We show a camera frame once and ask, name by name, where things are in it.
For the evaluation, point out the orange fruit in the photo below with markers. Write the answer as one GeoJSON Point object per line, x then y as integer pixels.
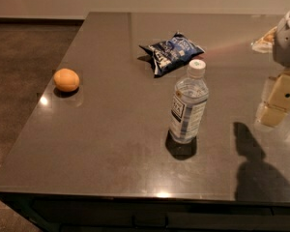
{"type": "Point", "coordinates": [66, 80]}

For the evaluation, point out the blue chip bag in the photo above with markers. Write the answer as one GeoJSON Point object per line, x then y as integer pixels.
{"type": "Point", "coordinates": [170, 55]}

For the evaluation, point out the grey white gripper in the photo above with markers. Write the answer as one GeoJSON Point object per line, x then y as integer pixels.
{"type": "Point", "coordinates": [287, 45]}

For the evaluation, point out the clear blue plastic water bottle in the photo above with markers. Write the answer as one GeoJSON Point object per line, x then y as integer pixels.
{"type": "Point", "coordinates": [188, 103]}

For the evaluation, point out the clear plastic snack wrapper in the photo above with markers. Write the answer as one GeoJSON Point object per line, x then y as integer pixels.
{"type": "Point", "coordinates": [265, 43]}

